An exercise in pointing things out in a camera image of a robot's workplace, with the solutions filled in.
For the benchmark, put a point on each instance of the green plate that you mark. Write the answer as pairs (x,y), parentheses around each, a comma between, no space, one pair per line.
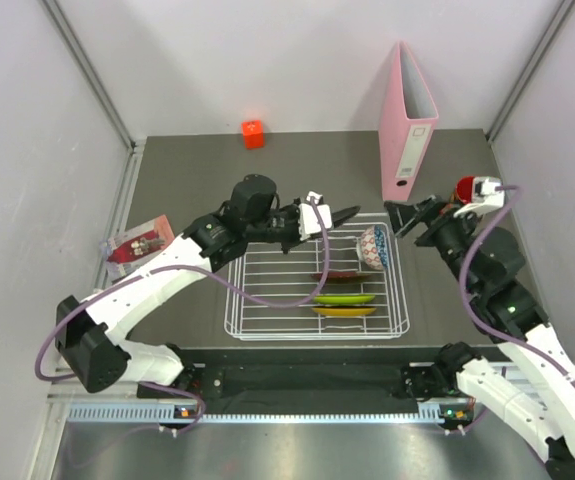
(344,300)

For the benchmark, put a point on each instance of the white wire dish rack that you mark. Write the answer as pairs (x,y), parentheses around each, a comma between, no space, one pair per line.
(280,289)

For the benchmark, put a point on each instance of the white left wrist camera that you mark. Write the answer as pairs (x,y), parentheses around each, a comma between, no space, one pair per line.
(314,216)

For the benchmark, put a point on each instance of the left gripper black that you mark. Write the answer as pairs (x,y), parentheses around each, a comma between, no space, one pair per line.
(293,210)

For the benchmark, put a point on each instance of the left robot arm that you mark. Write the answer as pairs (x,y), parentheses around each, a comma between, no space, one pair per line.
(92,335)

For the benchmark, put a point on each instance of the red cup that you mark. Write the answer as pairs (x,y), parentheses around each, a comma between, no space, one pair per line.
(464,190)

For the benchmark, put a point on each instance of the yellow plate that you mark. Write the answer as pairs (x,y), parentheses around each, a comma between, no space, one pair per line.
(344,311)

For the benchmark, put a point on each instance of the red illustrated card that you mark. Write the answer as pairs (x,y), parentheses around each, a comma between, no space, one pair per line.
(127,251)

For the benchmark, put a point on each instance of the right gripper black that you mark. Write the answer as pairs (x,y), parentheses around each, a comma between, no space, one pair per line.
(431,211)

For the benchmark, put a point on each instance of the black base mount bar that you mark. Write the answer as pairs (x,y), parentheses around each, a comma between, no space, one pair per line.
(218,375)

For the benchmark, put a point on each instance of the red floral plate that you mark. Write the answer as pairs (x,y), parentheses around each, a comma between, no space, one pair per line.
(347,277)

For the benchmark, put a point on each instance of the red blue patterned bowl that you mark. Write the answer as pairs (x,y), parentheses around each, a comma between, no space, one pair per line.
(371,247)

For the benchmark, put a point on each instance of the orange cube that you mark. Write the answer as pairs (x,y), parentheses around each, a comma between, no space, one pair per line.
(253,134)

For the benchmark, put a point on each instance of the pink ring binder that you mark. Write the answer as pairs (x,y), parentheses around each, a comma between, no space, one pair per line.
(408,118)

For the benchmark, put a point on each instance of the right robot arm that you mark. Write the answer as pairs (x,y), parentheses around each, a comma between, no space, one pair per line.
(485,259)

